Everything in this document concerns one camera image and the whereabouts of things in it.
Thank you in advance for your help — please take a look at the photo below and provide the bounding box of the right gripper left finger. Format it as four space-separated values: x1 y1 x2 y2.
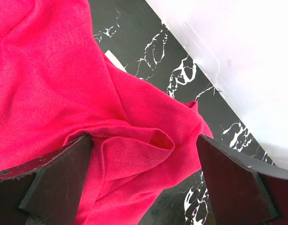
0 134 92 225

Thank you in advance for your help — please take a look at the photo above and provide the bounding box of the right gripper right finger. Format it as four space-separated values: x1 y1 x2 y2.
197 135 288 225

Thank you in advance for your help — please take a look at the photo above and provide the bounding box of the pink red t shirt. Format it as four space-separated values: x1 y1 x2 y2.
0 0 211 225

